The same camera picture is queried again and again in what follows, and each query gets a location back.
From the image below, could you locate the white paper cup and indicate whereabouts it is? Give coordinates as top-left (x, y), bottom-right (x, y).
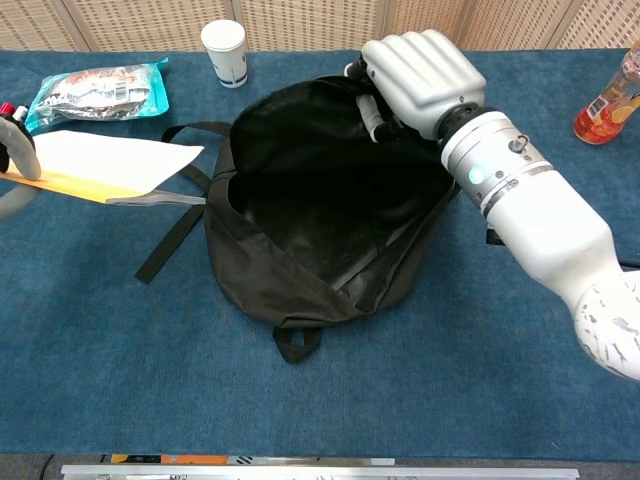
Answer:
top-left (200, 18), bottom-right (249, 89)

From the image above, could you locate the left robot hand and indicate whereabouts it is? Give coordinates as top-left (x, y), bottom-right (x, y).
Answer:
top-left (0, 115), bottom-right (42, 219)

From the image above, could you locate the orange drink bottle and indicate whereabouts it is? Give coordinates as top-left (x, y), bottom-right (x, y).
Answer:
top-left (573, 37), bottom-right (640, 146)

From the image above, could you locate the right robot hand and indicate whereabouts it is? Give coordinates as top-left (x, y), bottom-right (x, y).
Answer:
top-left (343, 29), bottom-right (489, 144)

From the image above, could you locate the aluminium profile rail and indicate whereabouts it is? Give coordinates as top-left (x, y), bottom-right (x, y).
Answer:
top-left (60, 463), bottom-right (581, 480)

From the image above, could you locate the teal snack package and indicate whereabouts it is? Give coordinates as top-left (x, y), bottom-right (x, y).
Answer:
top-left (24, 56), bottom-right (170, 134)

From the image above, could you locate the yellow white envelope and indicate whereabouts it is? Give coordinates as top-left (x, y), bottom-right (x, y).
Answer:
top-left (0, 129), bottom-right (207, 206)

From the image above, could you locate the orange grey label strip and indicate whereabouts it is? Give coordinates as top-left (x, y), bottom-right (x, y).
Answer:
top-left (101, 453), bottom-right (396, 467)

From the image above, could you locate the beige wicker folding screen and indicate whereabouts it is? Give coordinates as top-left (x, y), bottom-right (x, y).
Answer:
top-left (0, 0), bottom-right (640, 52)

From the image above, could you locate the blue carpet table cover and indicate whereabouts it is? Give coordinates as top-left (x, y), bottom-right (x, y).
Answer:
top-left (0, 48), bottom-right (640, 462)

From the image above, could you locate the black fabric backpack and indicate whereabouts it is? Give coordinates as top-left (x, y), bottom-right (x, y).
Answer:
top-left (134, 74), bottom-right (504, 364)

